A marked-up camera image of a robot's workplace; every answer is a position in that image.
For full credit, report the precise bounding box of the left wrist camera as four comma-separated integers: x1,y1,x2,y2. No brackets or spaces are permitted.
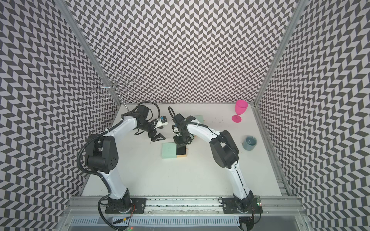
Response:
155,116,168,129

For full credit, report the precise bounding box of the silver metal jewelry stand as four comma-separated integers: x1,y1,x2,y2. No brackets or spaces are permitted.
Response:
92,72,137,111

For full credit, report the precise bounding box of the black corrugated left cable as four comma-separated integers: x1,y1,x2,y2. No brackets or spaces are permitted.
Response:
135,101,161,120

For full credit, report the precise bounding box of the pink plastic goblet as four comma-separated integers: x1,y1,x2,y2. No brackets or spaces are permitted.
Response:
232,100,249,123

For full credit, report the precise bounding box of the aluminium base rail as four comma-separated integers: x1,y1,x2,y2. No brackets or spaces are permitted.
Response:
63,195,306,216

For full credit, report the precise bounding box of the mint green drawer jewelry box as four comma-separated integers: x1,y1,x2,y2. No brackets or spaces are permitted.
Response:
194,115,204,124

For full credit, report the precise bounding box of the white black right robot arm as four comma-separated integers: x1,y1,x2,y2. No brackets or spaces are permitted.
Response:
170,113,254,213

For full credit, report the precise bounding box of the teal round dish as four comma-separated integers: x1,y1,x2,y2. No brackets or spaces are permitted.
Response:
242,136,257,151

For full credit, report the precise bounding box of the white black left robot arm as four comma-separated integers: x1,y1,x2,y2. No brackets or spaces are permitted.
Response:
82,101,168,214

